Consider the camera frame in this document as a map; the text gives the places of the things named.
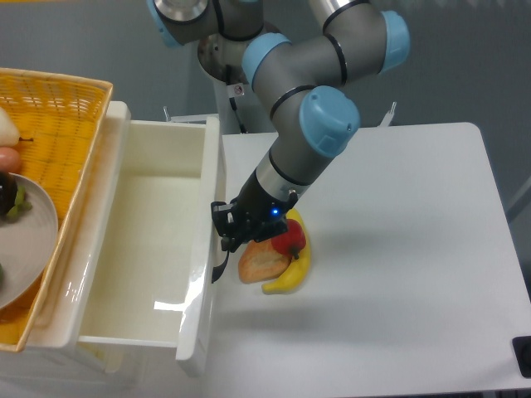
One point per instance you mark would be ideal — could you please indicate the yellow woven basket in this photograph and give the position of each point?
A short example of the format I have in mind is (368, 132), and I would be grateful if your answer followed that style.
(64, 114)

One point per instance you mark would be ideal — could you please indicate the grey ribbed plate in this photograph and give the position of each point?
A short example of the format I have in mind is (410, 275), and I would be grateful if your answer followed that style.
(27, 243)

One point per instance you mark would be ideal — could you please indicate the white drawer cabinet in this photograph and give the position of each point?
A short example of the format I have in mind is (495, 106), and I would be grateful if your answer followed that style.
(52, 350)

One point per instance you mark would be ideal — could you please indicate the black corner device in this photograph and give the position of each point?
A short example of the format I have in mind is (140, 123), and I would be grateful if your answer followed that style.
(522, 351)

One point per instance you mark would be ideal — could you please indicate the red bell pepper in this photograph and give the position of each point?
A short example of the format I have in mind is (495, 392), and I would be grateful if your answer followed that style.
(292, 241)

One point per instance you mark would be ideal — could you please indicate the white pear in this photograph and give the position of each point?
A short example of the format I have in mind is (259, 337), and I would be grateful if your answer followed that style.
(9, 133)

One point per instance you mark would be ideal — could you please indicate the black top drawer handle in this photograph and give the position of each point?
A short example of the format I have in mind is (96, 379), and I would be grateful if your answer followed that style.
(219, 270)

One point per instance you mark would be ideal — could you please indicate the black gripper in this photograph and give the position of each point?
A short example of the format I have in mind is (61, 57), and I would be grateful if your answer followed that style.
(254, 215)

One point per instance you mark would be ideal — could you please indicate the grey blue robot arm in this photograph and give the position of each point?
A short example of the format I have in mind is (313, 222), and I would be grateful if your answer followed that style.
(317, 129)

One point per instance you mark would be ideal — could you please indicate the dark eggplant green stem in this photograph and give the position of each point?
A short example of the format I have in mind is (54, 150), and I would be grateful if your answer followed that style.
(13, 198)

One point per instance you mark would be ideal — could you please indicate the yellow banana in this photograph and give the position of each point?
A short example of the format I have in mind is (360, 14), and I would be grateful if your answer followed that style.
(294, 275)

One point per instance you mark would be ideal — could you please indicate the pink peach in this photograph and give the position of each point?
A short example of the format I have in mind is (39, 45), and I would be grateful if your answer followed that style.
(10, 160)

